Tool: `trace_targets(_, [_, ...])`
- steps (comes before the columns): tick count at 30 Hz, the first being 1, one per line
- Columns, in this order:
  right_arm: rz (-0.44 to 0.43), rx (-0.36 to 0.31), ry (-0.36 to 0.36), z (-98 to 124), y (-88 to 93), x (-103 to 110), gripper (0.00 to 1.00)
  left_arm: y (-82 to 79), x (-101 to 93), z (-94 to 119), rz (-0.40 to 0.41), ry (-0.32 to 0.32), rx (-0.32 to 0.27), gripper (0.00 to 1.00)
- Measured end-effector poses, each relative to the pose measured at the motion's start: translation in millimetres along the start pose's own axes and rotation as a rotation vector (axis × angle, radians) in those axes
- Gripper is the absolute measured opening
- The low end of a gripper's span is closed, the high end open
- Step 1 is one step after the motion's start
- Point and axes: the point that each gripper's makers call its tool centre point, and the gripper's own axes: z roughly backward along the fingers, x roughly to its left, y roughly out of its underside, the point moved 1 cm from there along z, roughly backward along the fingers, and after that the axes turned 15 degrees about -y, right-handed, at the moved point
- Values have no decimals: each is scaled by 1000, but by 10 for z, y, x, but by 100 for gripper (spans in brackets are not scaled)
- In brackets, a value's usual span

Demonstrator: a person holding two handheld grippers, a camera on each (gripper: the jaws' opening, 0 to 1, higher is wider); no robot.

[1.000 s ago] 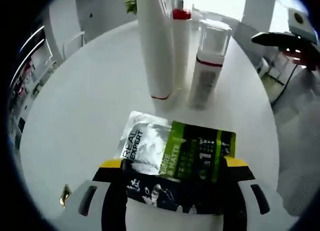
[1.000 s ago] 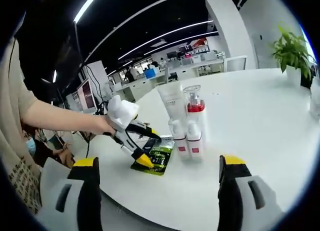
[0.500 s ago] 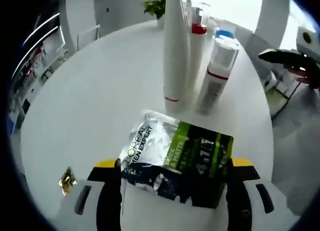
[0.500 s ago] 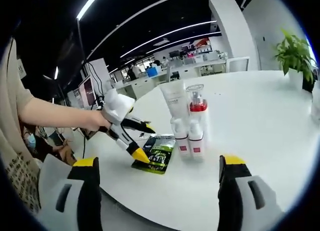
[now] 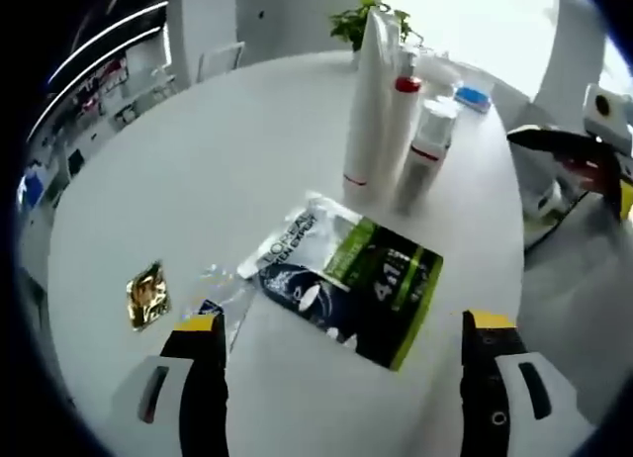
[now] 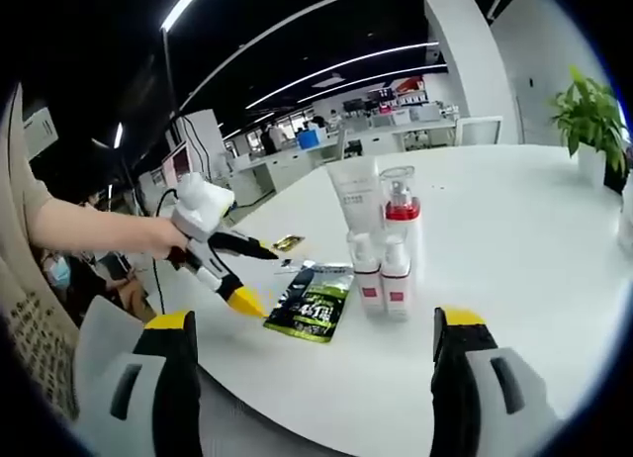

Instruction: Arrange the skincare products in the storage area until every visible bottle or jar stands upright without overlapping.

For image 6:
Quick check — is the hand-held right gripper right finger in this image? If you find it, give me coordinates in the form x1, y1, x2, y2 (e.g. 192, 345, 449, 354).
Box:
430, 306, 565, 457

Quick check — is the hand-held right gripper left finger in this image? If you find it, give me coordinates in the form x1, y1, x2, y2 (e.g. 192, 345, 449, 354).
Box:
68, 310, 203, 457

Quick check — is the gold foil skincare sachet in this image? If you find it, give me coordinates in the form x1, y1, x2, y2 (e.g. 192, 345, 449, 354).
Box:
273, 233, 307, 251

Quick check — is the clear blue-label skincare sachet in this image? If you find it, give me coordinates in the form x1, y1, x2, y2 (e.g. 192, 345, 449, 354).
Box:
273, 258, 318, 276

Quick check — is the green black skincare sachet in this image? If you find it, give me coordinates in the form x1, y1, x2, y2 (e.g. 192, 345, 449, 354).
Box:
261, 262, 356, 345

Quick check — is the red-collared pump skincare bottle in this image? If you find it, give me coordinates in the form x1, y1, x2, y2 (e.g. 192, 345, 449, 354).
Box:
379, 165, 425, 306

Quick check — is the person's left hand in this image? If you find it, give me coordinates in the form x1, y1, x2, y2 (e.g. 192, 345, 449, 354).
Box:
147, 218, 193, 262

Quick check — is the white laptop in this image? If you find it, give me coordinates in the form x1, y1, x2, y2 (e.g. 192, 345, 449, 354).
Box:
160, 146, 195, 187

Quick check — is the white partition panel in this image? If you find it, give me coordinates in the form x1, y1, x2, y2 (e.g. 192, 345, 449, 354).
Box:
176, 109, 226, 182

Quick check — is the row of white office desks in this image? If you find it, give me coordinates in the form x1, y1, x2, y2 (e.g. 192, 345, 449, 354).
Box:
228, 114, 460, 194

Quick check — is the person in beige shirt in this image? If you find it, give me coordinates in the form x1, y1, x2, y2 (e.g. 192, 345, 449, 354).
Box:
0, 84, 84, 424

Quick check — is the grey hanging panel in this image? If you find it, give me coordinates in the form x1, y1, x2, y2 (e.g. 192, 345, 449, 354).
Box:
22, 107, 60, 160

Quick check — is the white mesh chair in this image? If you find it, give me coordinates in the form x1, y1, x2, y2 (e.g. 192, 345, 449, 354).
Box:
454, 115, 504, 147

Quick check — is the green plant in white pot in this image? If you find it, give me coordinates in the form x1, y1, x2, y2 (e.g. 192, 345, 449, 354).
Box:
547, 64, 633, 190

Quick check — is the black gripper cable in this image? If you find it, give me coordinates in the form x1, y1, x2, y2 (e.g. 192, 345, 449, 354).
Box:
150, 188, 180, 316

